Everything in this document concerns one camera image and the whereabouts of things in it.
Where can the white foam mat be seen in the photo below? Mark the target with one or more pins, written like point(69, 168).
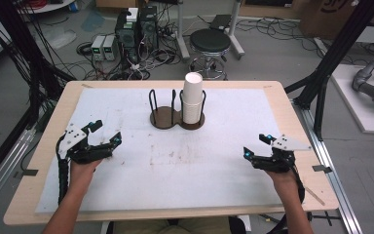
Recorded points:
point(175, 175)

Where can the black round stool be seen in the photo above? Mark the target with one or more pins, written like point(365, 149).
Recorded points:
point(209, 40)

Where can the light wooden table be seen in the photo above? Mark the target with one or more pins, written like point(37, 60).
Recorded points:
point(45, 146)

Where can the black tape piece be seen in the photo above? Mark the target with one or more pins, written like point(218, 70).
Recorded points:
point(29, 172)
point(321, 168)

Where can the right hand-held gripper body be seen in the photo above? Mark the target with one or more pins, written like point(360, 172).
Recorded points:
point(277, 161)

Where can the person's right hand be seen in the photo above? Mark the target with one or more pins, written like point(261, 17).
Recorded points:
point(284, 182)

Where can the black computer tower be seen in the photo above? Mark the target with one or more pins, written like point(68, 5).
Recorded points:
point(126, 35)
point(148, 29)

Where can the cardboard box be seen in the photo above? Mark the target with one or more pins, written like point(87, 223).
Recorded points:
point(324, 18)

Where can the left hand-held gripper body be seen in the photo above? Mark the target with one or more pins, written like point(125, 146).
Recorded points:
point(78, 152)

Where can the black metal frame post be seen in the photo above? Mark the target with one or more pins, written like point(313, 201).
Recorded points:
point(341, 45)
point(16, 42)

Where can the person's khaki trousers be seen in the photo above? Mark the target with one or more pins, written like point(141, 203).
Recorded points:
point(175, 226)

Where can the grey power supply unit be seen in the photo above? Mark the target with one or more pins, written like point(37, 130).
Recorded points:
point(110, 48)
point(97, 48)

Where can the thin wooden stick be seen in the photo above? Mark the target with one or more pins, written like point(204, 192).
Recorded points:
point(315, 196)

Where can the black flat device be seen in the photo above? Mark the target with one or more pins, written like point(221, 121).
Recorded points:
point(220, 22)

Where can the white floor platform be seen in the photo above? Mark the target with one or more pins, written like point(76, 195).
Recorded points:
point(354, 104)

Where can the aluminium rail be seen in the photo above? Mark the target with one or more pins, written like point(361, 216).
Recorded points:
point(331, 169)
point(3, 169)

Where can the stack of white paper cups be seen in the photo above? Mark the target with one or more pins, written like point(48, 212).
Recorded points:
point(192, 94)

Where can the white metal stand leg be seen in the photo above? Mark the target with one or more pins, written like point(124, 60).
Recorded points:
point(235, 32)
point(182, 35)

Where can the person's left hand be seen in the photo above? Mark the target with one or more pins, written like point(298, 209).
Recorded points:
point(82, 174)

